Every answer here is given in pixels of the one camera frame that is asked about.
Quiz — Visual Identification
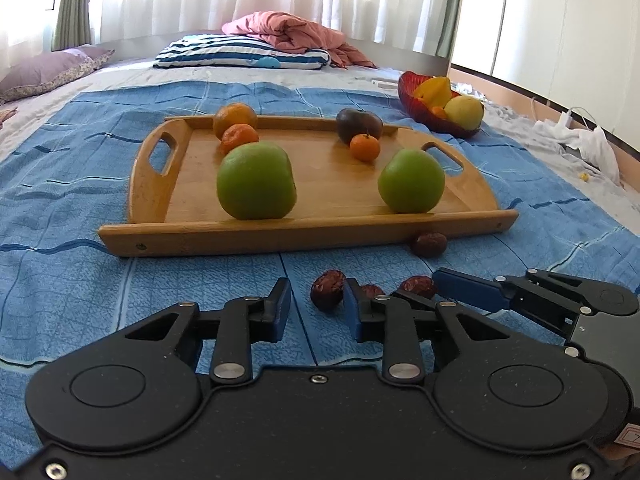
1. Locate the yellow starfruit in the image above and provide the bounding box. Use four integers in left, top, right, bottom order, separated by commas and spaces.
412, 77, 452, 108

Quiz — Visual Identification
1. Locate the yellow mango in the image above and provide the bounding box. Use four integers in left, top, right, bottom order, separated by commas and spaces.
444, 96, 484, 131

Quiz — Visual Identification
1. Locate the small orange mandarin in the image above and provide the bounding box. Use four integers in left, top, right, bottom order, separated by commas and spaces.
349, 133, 381, 164

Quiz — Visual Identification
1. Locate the pink crumpled quilt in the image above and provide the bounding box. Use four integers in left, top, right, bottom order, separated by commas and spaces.
221, 11, 376, 68

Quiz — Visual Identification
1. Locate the red fruit bowl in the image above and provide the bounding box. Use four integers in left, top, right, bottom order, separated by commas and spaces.
397, 70, 480, 139

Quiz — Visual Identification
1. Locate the small orange in bowl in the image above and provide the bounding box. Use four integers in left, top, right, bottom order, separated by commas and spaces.
431, 106, 448, 120

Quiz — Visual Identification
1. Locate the blue white striped pillow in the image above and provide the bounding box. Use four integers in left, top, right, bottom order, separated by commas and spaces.
153, 34, 331, 70

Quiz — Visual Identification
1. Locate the red date by tray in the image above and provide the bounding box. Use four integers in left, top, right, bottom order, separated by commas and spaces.
411, 232, 448, 258

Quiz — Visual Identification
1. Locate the red date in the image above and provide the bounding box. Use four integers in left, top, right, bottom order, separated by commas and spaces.
309, 269, 346, 312
411, 232, 448, 258
360, 284, 386, 300
399, 275, 436, 299

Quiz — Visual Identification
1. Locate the large pale orange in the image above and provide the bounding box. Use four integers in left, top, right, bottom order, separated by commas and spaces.
213, 102, 258, 139

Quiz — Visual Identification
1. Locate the dark purple mangosteen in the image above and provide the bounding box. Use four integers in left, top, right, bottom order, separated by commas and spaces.
336, 108, 383, 145

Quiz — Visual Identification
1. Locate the white crumpled cloth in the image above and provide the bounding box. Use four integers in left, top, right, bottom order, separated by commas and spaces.
534, 112, 620, 184

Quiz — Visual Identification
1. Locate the green drape curtain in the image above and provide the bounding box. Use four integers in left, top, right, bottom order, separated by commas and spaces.
52, 0, 91, 51

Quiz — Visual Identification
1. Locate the purple pillow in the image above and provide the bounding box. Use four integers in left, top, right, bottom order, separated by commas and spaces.
1, 46, 115, 104

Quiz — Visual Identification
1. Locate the blue checked blanket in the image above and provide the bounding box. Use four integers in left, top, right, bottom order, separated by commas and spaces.
1, 81, 639, 467

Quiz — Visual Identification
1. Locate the green apple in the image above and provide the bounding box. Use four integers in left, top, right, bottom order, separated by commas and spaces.
216, 141, 297, 220
378, 148, 446, 214

